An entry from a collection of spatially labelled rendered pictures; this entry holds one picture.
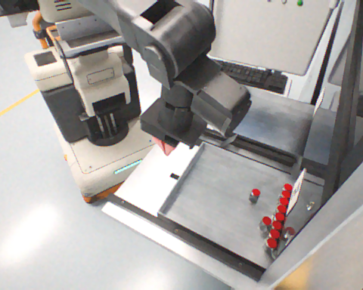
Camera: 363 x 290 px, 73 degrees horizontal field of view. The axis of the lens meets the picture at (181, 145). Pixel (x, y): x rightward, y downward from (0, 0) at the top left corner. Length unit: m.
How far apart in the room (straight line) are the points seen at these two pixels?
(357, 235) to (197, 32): 0.24
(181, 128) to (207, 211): 0.31
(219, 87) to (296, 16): 0.96
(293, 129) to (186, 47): 0.67
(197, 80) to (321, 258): 0.24
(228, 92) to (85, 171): 1.32
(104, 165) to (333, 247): 1.37
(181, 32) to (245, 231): 0.48
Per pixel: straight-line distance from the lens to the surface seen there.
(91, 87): 1.21
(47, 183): 1.97
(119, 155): 1.57
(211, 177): 0.70
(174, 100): 0.35
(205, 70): 0.31
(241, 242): 0.62
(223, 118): 0.30
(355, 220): 0.25
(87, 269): 1.59
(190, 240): 0.59
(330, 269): 0.34
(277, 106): 0.97
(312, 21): 1.24
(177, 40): 0.27
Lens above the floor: 1.45
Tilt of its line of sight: 48 degrees down
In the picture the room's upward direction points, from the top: straight up
